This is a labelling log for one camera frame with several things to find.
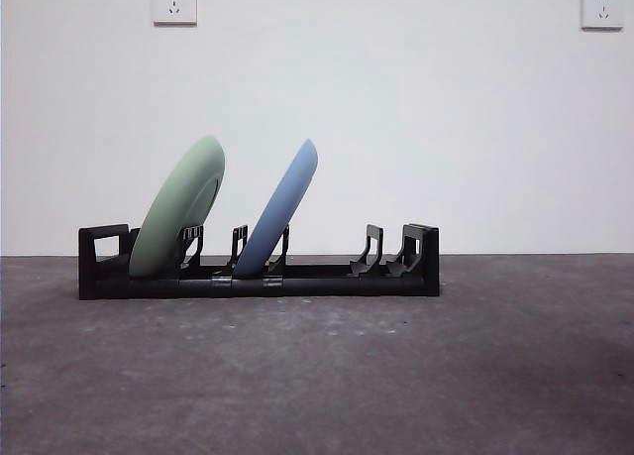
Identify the pale blue round plate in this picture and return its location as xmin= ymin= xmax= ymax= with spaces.
xmin=232 ymin=138 xmax=320 ymax=281

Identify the pale green round plate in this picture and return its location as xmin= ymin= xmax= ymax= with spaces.
xmin=127 ymin=134 xmax=227 ymax=280

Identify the black plastic plate rack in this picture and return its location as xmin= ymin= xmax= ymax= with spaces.
xmin=76 ymin=221 xmax=442 ymax=300

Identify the white wall socket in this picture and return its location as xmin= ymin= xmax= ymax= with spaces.
xmin=151 ymin=0 xmax=199 ymax=28
xmin=580 ymin=0 xmax=625 ymax=32

